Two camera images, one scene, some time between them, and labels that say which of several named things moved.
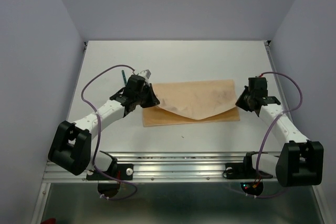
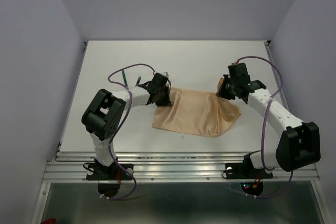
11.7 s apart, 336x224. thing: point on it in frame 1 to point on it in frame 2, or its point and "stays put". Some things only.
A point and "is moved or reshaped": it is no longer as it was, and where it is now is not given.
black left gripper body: [138, 98] to [163, 99]
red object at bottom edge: [50, 221] stays put
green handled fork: [124, 76] stays put
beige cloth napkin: [189, 102] is moved or reshaped
